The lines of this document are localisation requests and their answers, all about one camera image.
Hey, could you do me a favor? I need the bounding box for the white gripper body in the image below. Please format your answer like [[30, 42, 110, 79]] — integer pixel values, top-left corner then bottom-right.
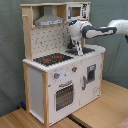
[[72, 39, 83, 56]]

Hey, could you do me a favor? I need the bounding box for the white toy oven door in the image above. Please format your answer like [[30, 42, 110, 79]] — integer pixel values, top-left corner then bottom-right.
[[55, 81, 74, 111]]

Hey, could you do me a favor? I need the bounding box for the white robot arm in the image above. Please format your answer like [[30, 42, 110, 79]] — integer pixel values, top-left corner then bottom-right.
[[69, 19, 128, 56]]

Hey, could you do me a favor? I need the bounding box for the wooden toy kitchen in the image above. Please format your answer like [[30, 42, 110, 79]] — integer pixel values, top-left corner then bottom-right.
[[22, 2, 105, 128]]

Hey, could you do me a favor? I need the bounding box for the grey toy sink basin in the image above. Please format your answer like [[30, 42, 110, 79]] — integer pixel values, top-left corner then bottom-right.
[[65, 47, 95, 55]]

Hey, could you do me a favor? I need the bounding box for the black toy faucet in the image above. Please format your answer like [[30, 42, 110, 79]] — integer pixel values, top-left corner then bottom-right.
[[67, 34, 82, 49]]

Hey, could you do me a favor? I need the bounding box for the right oven knob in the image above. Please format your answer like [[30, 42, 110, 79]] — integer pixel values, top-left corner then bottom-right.
[[71, 66, 78, 73]]

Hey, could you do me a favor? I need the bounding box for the oven knob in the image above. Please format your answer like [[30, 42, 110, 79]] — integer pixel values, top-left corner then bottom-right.
[[71, 66, 78, 73], [54, 73, 60, 79]]

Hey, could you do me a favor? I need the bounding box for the toy dishwasher door panel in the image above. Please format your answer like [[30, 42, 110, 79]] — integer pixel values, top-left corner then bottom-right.
[[82, 65, 96, 89]]

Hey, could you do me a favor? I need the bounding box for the black toy stovetop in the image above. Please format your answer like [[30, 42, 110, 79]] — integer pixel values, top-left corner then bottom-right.
[[34, 53, 70, 66]]

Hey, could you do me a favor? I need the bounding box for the left oven knob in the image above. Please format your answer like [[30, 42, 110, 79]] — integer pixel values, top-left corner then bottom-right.
[[54, 73, 60, 79]]

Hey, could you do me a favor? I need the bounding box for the toy microwave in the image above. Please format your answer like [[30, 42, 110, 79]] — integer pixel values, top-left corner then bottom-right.
[[67, 4, 89, 20]]

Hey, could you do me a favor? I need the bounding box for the grey toy range hood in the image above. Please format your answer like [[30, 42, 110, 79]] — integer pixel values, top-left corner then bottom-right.
[[35, 5, 64, 27]]

